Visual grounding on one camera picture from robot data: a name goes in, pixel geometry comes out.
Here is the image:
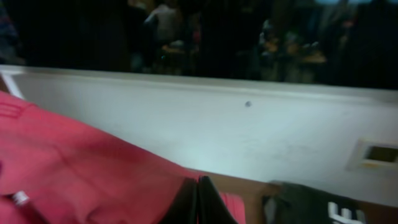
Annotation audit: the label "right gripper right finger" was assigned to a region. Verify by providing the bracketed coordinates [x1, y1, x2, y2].
[197, 176, 237, 224]

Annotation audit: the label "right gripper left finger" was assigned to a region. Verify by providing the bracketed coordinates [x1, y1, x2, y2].
[160, 179, 197, 224]

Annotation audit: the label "red t-shirt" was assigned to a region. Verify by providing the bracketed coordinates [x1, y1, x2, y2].
[1, 93, 246, 223]

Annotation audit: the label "black folded shirt white letters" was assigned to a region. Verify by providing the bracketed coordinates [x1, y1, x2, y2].
[262, 182, 368, 224]

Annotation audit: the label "wall socket plate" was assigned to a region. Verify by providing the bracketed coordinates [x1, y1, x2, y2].
[346, 139, 397, 175]

